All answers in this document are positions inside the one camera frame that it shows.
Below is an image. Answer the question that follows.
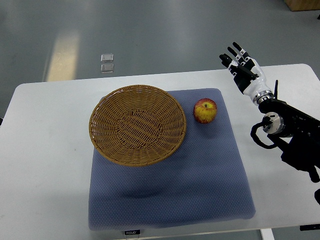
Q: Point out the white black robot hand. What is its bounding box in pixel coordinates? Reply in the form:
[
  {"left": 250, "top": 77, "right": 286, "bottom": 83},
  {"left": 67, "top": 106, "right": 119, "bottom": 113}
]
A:
[{"left": 219, "top": 42, "right": 274, "bottom": 106}]

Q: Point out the red yellow apple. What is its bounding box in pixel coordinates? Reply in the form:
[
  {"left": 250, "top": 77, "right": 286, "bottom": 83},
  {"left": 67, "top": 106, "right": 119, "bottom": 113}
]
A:
[{"left": 193, "top": 98, "right": 218, "bottom": 124}]

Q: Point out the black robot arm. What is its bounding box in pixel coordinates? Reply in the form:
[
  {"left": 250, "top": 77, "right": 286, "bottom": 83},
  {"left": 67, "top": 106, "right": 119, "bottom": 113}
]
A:
[{"left": 250, "top": 80, "right": 320, "bottom": 183}]

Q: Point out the brown wicker basket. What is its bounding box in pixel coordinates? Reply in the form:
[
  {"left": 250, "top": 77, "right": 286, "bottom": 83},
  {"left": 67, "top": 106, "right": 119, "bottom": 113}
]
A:
[{"left": 88, "top": 85, "right": 187, "bottom": 167}]

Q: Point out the wooden box corner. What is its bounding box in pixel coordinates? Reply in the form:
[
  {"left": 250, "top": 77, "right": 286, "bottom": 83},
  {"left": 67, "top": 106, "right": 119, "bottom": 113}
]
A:
[{"left": 284, "top": 0, "right": 320, "bottom": 12}]

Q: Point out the blue-grey fabric mat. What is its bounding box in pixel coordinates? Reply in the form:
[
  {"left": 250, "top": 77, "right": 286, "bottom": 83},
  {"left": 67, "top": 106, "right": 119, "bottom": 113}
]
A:
[{"left": 88, "top": 88, "right": 256, "bottom": 231}]

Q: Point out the lower clear floor tile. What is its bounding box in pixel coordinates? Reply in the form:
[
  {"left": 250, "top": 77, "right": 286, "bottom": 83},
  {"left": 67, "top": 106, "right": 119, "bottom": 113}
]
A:
[{"left": 100, "top": 63, "right": 114, "bottom": 73}]

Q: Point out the clear floor tile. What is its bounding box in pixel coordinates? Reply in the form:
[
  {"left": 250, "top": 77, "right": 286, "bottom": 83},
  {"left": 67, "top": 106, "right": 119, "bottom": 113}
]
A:
[
  {"left": 100, "top": 63, "right": 114, "bottom": 73},
  {"left": 100, "top": 53, "right": 114, "bottom": 63}
]

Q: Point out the upper clear floor tile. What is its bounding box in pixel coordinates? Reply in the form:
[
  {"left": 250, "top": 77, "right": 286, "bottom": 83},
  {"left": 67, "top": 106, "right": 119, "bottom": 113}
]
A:
[{"left": 100, "top": 53, "right": 114, "bottom": 63}]

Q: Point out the white table leg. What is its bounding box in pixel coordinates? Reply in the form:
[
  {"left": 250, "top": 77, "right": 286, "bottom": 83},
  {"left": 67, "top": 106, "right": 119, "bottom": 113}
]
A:
[{"left": 260, "top": 228, "right": 275, "bottom": 240}]

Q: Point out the black table control panel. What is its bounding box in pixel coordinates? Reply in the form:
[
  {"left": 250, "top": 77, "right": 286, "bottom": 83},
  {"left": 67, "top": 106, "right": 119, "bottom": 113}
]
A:
[{"left": 299, "top": 224, "right": 320, "bottom": 231}]

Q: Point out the black table label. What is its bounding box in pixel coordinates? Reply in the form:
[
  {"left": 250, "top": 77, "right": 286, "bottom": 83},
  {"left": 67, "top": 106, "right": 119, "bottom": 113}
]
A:
[{"left": 124, "top": 229, "right": 141, "bottom": 236}]

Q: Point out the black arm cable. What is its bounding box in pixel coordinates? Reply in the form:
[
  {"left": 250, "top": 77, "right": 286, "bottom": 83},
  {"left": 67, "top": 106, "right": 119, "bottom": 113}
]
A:
[{"left": 250, "top": 121, "right": 278, "bottom": 149}]

